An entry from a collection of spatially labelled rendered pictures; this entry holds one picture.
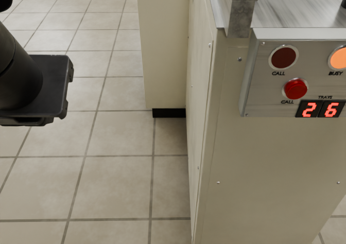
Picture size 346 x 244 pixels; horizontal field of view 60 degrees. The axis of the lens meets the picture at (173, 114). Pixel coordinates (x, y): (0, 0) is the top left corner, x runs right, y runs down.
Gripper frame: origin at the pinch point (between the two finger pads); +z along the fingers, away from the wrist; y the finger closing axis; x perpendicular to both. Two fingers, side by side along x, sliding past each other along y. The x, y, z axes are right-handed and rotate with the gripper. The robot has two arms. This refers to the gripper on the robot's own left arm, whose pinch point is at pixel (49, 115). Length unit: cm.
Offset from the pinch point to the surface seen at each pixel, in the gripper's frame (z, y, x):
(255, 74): 2.1, -27.1, -7.1
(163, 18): 58, -12, -60
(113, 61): 130, 22, -83
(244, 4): -6.8, -23.9, -11.7
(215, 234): 52, -28, 15
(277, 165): 25.0, -36.9, 1.4
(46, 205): 84, 32, 6
